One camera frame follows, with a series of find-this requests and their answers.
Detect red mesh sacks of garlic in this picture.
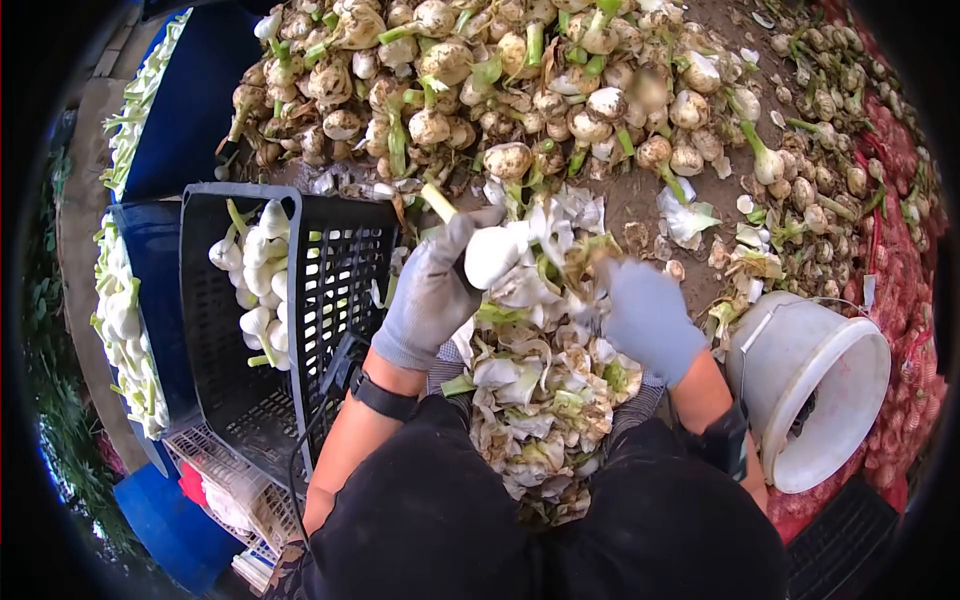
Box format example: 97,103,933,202
765,0,950,545

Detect person's left hand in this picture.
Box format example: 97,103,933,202
371,204,507,372

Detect peeled white garlic bulb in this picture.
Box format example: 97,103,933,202
420,182,535,291

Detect white plastic crate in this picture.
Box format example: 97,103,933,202
163,421,305,556

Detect white plastic bucket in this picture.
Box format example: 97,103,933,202
725,290,893,495

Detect blue plastic container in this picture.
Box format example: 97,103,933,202
112,461,245,597

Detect blue crate of peeled garlic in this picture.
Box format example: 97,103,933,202
90,199,200,442
101,7,264,204

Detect black plastic crate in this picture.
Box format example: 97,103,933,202
178,182,402,496

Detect pile of garlic peels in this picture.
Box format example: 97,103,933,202
438,183,725,526

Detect person's legs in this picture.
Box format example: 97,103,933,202
303,341,790,600

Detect person's left fingers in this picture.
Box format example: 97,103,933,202
429,204,507,260

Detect black wrist band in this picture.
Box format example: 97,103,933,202
349,367,421,423
678,401,751,483

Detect heap of peeled garlic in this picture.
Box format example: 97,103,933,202
207,198,294,372

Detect pile of unpeeled garlic bulbs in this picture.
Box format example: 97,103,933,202
213,0,946,301

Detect person's right hand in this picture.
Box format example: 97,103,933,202
590,257,710,389

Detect person's body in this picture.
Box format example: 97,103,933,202
262,540,316,600

